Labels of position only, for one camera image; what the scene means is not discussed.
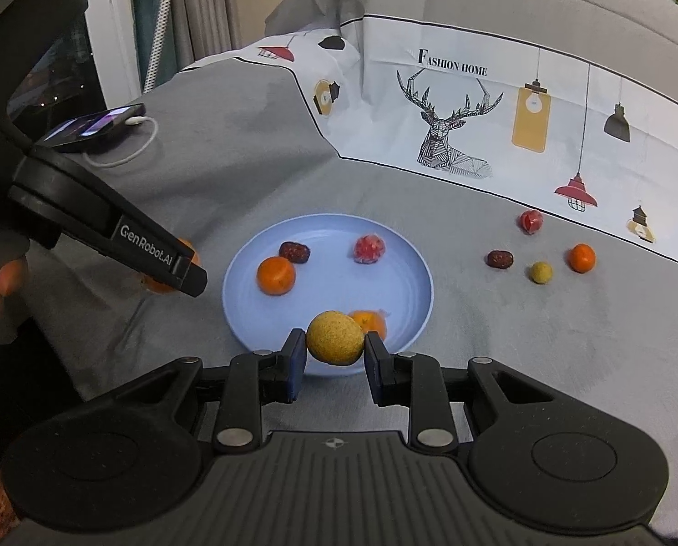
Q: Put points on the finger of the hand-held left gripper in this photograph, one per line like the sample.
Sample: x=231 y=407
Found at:
x=145 y=239

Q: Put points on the black smartphone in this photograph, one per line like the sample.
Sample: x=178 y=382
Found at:
x=97 y=131

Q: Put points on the teal curtain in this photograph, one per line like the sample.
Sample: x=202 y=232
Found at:
x=145 y=11

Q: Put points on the person's left hand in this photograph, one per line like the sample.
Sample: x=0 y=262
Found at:
x=6 y=280

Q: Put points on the striped pole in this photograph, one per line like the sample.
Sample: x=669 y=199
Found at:
x=160 y=28

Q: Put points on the small orange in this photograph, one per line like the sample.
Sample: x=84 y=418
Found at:
x=373 y=321
x=276 y=276
x=582 y=257
x=158 y=285

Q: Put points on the red hawthorn ball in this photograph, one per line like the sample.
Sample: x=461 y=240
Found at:
x=530 y=222
x=368 y=248

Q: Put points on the light blue plate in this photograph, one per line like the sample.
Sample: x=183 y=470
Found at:
x=327 y=278

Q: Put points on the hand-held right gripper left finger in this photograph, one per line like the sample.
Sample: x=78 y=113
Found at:
x=296 y=369

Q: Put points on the yellow-green longan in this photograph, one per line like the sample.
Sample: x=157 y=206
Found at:
x=335 y=338
x=541 y=272

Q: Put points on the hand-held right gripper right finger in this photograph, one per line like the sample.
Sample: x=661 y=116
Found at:
x=374 y=372

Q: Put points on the dark red date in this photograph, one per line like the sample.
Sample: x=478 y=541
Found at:
x=499 y=259
x=294 y=251

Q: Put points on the white door frame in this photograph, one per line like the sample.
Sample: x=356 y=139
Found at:
x=108 y=40

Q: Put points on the grey curtain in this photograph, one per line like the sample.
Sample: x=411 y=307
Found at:
x=208 y=5

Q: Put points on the grey printed bed sheet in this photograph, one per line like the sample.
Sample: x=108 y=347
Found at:
x=487 y=341

